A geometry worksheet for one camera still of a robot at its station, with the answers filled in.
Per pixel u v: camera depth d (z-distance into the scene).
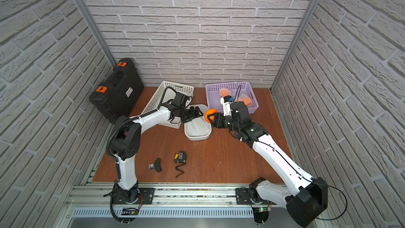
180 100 0.76
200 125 0.92
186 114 0.81
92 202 0.73
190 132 0.94
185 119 0.85
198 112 0.86
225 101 0.68
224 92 1.11
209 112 0.73
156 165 0.82
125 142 0.51
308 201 0.38
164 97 0.71
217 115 0.65
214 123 0.66
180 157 0.83
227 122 0.63
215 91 1.17
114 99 0.85
